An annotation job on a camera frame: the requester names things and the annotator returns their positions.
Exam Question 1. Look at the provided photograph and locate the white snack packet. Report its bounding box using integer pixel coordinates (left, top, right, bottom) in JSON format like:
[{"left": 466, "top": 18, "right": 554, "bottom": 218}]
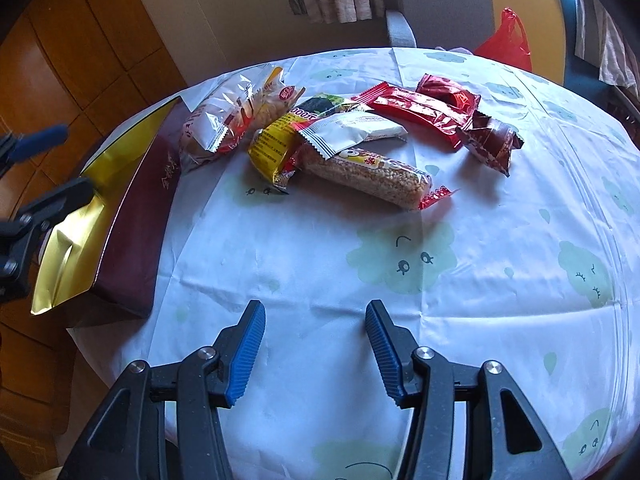
[{"left": 298, "top": 112, "right": 409, "bottom": 155}]

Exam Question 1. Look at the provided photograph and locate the red plastic bag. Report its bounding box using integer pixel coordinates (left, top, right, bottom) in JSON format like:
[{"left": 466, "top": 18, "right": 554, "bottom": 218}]
[{"left": 472, "top": 7, "right": 533, "bottom": 72}]

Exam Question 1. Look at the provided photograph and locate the clear snack packet red label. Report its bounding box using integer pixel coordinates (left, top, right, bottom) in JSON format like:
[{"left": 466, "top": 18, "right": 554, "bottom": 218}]
[{"left": 240, "top": 66, "right": 307, "bottom": 133}]

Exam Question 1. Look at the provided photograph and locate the clear bread packet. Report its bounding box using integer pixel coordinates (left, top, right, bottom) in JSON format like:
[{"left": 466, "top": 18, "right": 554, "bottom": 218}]
[{"left": 179, "top": 71, "right": 266, "bottom": 173}]

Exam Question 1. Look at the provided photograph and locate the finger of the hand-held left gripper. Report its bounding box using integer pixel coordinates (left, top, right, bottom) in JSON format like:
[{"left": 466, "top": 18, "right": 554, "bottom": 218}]
[
  {"left": 0, "top": 124, "right": 69, "bottom": 166},
  {"left": 0, "top": 177, "right": 96, "bottom": 301}
]

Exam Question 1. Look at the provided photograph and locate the maroon gift box gold interior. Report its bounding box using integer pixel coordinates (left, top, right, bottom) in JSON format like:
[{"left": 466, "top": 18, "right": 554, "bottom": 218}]
[{"left": 30, "top": 96, "right": 187, "bottom": 328}]

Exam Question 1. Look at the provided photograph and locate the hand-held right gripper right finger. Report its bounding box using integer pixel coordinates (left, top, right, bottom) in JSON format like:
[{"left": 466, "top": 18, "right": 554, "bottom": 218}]
[{"left": 364, "top": 300, "right": 586, "bottom": 480}]

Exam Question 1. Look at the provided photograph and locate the puffed rice bar packet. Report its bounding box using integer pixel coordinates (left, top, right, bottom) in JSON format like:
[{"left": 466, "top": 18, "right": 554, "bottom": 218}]
[{"left": 285, "top": 147, "right": 458, "bottom": 211}]

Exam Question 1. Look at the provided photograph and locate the white tablecloth green cloud print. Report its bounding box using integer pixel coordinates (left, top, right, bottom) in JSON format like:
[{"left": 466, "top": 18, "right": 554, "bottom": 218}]
[{"left": 67, "top": 47, "right": 640, "bottom": 480}]

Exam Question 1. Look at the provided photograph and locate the dark red foil snack packet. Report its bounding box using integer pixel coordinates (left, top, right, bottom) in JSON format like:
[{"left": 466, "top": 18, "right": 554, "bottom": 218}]
[{"left": 457, "top": 112, "right": 523, "bottom": 177}]

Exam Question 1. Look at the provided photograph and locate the yellow black sesame snack packet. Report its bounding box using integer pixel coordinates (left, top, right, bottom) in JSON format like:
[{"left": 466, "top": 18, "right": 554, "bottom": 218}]
[{"left": 248, "top": 92, "right": 371, "bottom": 193}]

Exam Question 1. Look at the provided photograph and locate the small red snack packet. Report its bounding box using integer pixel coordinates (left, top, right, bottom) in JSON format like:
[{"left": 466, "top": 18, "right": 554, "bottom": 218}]
[{"left": 416, "top": 73, "right": 482, "bottom": 118}]

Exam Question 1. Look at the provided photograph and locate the long red snack packet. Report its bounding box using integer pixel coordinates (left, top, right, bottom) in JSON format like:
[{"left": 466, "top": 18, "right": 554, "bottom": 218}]
[{"left": 351, "top": 81, "right": 473, "bottom": 151}]

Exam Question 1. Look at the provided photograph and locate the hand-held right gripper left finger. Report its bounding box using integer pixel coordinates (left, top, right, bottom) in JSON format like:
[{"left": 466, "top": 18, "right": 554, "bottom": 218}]
[{"left": 60, "top": 300, "right": 267, "bottom": 480}]

